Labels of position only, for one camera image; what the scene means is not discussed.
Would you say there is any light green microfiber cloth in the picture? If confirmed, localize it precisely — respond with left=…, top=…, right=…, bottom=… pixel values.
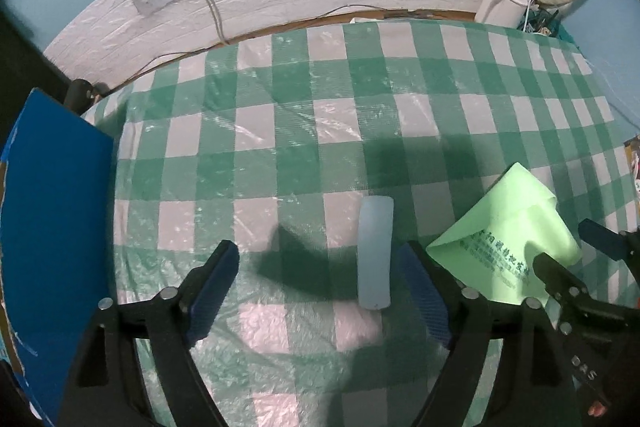
left=426, top=162, right=582, bottom=305

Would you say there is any cardboard box with blue edges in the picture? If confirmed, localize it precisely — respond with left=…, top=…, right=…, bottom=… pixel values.
left=1, top=90, right=114, bottom=425

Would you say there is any black cylindrical clamp knob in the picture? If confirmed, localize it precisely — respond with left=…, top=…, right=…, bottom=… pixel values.
left=63, top=79, right=110, bottom=115

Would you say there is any green white checkered tablecloth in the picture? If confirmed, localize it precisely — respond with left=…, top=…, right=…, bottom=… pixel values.
left=81, top=17, right=640, bottom=427

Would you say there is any teal plastic basket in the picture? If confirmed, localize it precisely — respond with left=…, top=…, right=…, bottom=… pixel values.
left=518, top=5, right=575, bottom=43

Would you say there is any white electric kettle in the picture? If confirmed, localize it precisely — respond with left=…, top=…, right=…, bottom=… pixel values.
left=474, top=0, right=528, bottom=28

